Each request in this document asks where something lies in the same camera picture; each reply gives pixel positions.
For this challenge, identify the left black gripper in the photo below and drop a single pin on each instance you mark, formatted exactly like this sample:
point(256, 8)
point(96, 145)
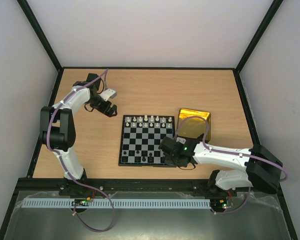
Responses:
point(104, 110)

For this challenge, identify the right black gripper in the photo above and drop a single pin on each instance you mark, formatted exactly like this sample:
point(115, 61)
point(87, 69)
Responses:
point(173, 155)

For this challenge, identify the gold metal tin tray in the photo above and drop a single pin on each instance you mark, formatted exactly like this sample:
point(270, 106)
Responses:
point(190, 126)

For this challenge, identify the black white chessboard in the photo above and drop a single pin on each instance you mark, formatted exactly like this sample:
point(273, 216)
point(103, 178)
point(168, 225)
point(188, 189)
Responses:
point(145, 138)

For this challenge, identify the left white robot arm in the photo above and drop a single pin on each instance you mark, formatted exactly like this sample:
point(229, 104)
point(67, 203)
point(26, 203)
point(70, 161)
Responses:
point(57, 126)

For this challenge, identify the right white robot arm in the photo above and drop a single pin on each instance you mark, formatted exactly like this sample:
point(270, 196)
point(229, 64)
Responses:
point(253, 167)

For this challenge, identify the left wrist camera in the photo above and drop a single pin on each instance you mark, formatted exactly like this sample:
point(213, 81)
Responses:
point(108, 94)

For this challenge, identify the black mounting rail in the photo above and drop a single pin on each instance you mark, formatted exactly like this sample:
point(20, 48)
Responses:
point(194, 187)

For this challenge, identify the white slotted cable duct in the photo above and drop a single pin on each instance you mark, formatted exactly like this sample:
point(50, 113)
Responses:
point(64, 203)

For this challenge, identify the black frame enclosure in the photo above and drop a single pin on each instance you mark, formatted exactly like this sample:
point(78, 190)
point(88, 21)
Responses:
point(275, 5)

